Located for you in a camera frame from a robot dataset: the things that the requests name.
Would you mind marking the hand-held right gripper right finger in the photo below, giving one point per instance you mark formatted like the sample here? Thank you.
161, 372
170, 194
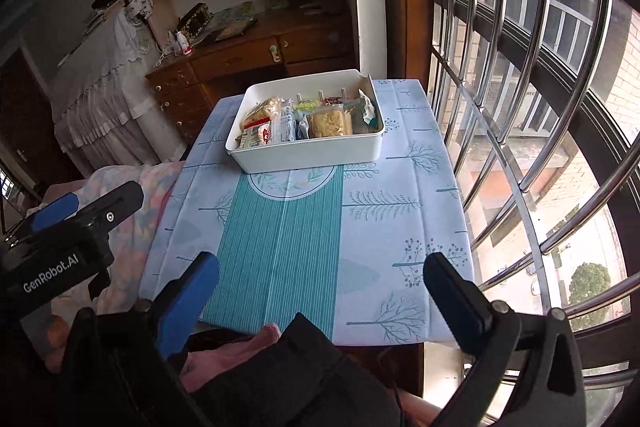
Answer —
460, 302

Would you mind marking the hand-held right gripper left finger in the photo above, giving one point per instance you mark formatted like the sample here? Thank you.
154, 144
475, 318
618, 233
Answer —
187, 302

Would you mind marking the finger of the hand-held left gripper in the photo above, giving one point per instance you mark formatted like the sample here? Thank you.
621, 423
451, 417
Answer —
50, 212
112, 204

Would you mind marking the red white chips bag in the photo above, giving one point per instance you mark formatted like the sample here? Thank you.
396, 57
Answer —
255, 138

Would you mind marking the white plastic bin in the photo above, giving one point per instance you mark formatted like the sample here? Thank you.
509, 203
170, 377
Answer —
310, 154

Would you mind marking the blue white foil packet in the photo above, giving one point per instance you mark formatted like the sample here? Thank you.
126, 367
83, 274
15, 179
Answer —
286, 122

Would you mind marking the teal snack packet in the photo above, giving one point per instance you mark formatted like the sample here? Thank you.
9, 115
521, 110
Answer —
367, 109

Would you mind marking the small green snack packet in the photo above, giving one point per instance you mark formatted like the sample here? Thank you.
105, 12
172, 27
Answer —
306, 106

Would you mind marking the clear square cracker packet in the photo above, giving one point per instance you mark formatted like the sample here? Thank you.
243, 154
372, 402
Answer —
327, 122

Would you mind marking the person's left hand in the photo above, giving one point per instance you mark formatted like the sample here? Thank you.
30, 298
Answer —
54, 331

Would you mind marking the floral pink blanket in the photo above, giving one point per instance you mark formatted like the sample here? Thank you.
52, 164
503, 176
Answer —
145, 187

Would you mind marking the white ruffled cover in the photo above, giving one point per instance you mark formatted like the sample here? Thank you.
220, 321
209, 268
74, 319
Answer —
110, 107

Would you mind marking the tree print tablecloth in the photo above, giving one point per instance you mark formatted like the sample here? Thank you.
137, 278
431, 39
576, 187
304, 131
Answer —
390, 217

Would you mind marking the green shrub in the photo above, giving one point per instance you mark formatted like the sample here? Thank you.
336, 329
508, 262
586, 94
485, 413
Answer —
590, 287

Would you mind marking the metal window grille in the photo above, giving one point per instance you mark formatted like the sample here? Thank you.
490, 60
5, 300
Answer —
530, 177

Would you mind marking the black jacket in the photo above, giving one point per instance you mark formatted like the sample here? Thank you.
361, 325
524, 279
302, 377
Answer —
310, 382

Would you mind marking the orange cracker packet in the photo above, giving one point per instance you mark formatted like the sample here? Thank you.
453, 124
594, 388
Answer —
260, 109

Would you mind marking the small bottles on desk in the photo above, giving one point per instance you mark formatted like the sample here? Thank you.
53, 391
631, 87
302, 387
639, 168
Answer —
181, 43

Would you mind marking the dark patterned box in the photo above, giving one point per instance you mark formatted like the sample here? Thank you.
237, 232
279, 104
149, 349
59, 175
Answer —
196, 21

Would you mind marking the cream drawer latch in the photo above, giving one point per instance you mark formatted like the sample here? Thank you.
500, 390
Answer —
274, 53

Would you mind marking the wooden desk with drawers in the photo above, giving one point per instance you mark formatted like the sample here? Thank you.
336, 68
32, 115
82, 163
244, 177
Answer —
310, 44

